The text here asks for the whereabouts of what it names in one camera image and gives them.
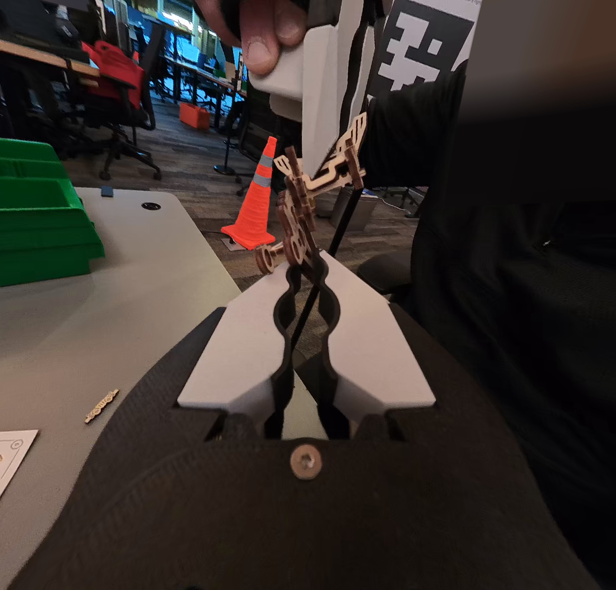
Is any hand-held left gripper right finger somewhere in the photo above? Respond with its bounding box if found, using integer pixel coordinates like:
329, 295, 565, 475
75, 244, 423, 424
315, 252, 437, 439

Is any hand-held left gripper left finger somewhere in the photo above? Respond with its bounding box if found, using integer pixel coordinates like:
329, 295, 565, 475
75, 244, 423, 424
177, 255, 296, 439

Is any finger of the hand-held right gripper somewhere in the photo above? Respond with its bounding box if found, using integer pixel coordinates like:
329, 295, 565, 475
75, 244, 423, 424
301, 0, 363, 178
354, 0, 379, 115

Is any wooden model frame part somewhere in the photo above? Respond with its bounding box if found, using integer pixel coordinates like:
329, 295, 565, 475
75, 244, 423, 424
301, 113, 369, 193

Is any wooden model lever assembly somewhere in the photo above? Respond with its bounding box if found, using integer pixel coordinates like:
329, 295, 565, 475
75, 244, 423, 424
255, 146, 319, 279

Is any person's right hand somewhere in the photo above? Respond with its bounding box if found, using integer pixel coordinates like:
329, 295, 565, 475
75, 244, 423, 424
185, 0, 310, 77

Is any black framed marker sign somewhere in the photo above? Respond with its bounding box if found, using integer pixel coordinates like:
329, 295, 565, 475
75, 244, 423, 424
375, 0, 487, 96

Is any black seat cushion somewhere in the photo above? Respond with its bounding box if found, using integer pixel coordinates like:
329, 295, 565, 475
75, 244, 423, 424
358, 251, 415, 295

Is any orange crate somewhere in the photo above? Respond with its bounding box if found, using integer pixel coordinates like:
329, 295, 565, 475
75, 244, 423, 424
179, 101, 211, 130

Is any small black stand round base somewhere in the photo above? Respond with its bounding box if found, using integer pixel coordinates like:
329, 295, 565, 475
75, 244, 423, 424
213, 133, 239, 177

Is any grey metal waste bin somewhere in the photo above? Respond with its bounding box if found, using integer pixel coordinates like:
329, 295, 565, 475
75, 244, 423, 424
329, 186, 379, 232

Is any orange red plastic piece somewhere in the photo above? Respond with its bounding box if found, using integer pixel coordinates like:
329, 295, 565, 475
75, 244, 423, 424
221, 136, 279, 251

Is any black floor stand pole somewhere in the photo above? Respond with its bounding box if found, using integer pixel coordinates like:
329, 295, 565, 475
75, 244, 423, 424
288, 186, 364, 352

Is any small toothed wooden part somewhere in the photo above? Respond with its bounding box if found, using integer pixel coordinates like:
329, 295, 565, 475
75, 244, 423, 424
84, 389, 119, 424

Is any black chair with red jacket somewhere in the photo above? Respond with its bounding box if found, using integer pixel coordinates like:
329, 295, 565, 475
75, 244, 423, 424
72, 39, 162, 182

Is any open instruction booklet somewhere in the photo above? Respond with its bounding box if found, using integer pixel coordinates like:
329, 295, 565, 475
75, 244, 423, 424
0, 429, 39, 497

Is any wooden top workbench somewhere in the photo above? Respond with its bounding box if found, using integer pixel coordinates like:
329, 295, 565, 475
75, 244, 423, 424
0, 39, 99, 88

